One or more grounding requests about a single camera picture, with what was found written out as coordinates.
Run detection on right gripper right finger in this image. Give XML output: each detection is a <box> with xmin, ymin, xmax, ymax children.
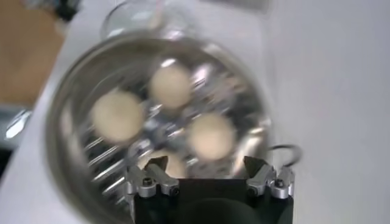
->
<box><xmin>243</xmin><ymin>155</ymin><xmax>296</xmax><ymax>200</ymax></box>

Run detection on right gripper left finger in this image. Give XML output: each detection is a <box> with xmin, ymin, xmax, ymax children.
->
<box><xmin>124</xmin><ymin>155</ymin><xmax>180</xmax><ymax>198</ymax></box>

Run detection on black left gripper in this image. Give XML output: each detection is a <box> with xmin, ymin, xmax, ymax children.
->
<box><xmin>56</xmin><ymin>0</ymin><xmax>83</xmax><ymax>22</ymax></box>

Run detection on white steamed baozi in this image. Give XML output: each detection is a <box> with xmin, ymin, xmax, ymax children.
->
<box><xmin>136</xmin><ymin>148</ymin><xmax>187</xmax><ymax>179</ymax></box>
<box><xmin>90</xmin><ymin>90</ymin><xmax>146</xmax><ymax>144</ymax></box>
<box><xmin>148</xmin><ymin>63</ymin><xmax>193</xmax><ymax>109</ymax></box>
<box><xmin>186</xmin><ymin>113</ymin><xmax>237</xmax><ymax>161</ymax></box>

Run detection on stainless steel steamer basket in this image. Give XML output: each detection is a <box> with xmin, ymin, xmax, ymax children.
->
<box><xmin>45</xmin><ymin>30</ymin><xmax>274</xmax><ymax>224</ymax></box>

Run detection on glass pot lid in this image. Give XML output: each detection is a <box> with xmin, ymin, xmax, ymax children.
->
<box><xmin>100</xmin><ymin>0</ymin><xmax>199</xmax><ymax>40</ymax></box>

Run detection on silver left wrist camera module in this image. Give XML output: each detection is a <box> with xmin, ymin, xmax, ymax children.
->
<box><xmin>21</xmin><ymin>0</ymin><xmax>60</xmax><ymax>12</ymax></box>

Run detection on black pot power cable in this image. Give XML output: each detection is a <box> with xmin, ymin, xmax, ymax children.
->
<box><xmin>268</xmin><ymin>144</ymin><xmax>303</xmax><ymax>167</ymax></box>

